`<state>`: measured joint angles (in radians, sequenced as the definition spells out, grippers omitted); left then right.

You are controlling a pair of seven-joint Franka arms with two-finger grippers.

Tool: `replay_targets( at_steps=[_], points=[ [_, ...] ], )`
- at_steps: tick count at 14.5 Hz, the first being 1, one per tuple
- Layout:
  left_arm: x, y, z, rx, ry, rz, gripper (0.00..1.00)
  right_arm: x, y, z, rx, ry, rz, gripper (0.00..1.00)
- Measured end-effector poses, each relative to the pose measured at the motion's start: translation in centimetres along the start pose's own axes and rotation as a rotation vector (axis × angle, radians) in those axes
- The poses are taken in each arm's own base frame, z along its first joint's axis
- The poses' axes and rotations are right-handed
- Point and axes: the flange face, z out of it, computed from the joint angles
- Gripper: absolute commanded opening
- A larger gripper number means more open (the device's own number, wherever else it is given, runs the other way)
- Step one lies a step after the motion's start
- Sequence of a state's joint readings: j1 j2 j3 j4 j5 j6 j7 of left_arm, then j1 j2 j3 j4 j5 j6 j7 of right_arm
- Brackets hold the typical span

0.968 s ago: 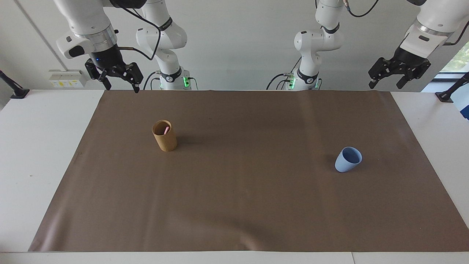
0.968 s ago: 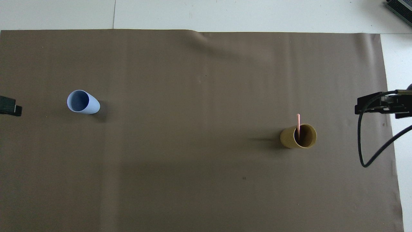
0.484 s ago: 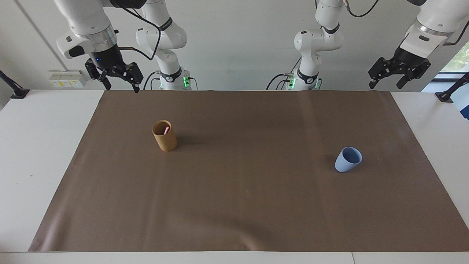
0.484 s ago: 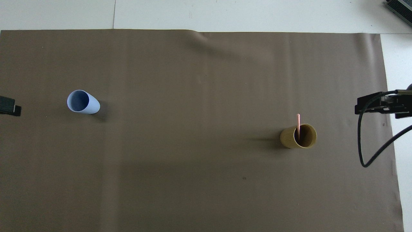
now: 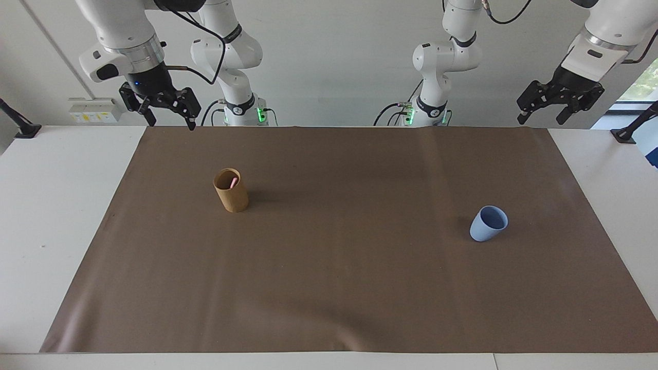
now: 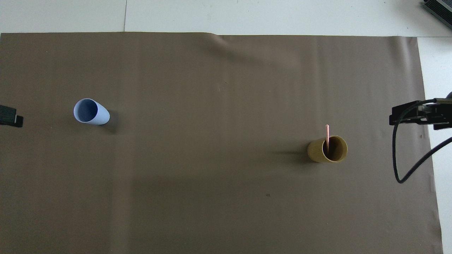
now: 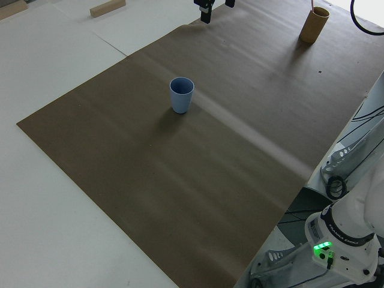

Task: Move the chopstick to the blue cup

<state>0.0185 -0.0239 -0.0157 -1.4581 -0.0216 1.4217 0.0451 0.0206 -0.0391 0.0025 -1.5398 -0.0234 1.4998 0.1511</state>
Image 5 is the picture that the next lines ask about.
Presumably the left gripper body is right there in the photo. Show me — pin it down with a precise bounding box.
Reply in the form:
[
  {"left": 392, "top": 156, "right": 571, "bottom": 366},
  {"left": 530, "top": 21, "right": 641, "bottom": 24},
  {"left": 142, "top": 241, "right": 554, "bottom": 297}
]
[{"left": 551, "top": 65, "right": 600, "bottom": 99}]

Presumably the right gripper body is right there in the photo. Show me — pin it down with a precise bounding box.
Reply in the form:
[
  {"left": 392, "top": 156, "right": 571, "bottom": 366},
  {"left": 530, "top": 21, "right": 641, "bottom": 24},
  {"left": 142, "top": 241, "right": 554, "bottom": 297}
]
[{"left": 125, "top": 62, "right": 178, "bottom": 102}]

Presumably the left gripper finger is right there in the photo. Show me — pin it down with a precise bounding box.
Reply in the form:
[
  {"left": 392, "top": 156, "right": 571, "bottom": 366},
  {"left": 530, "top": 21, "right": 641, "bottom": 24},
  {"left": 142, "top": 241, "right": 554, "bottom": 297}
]
[
  {"left": 556, "top": 86, "right": 605, "bottom": 126},
  {"left": 517, "top": 80, "right": 559, "bottom": 125}
]

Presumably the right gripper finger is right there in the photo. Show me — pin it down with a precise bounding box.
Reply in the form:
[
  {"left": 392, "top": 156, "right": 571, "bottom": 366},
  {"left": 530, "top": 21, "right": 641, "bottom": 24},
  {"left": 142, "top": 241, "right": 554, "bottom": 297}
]
[
  {"left": 119, "top": 83, "right": 157, "bottom": 127},
  {"left": 160, "top": 87, "right": 202, "bottom": 131}
]

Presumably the brown cardboard cup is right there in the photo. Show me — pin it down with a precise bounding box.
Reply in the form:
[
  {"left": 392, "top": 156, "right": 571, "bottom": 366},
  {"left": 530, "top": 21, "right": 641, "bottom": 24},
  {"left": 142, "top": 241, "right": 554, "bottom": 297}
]
[{"left": 213, "top": 168, "right": 250, "bottom": 214}]

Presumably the blue cup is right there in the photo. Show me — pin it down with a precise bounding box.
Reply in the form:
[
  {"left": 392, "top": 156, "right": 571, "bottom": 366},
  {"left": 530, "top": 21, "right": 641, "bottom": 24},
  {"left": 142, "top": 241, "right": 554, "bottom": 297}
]
[{"left": 469, "top": 205, "right": 509, "bottom": 243}]

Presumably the black stand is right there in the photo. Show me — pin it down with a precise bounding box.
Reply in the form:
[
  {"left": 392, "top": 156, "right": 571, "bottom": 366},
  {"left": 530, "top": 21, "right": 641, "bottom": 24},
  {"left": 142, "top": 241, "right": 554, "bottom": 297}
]
[
  {"left": 0, "top": 98, "right": 42, "bottom": 139},
  {"left": 610, "top": 100, "right": 658, "bottom": 144}
]

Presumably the window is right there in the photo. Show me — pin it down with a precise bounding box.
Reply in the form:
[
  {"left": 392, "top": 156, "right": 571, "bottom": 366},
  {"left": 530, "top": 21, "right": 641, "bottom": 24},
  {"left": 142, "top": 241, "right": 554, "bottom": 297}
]
[{"left": 616, "top": 58, "right": 658, "bottom": 104}]

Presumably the black cable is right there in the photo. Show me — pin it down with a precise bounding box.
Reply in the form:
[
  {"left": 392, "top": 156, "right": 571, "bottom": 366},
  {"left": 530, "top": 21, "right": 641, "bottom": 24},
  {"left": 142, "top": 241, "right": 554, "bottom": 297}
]
[
  {"left": 166, "top": 4, "right": 228, "bottom": 86},
  {"left": 482, "top": 0, "right": 533, "bottom": 25},
  {"left": 373, "top": 80, "right": 425, "bottom": 127},
  {"left": 621, "top": 43, "right": 658, "bottom": 65},
  {"left": 200, "top": 100, "right": 227, "bottom": 127}
]

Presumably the white wall socket box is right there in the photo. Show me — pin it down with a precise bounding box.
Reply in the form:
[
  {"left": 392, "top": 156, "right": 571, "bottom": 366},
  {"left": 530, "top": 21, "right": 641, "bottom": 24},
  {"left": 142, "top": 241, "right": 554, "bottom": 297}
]
[{"left": 68, "top": 97, "right": 122, "bottom": 124}]

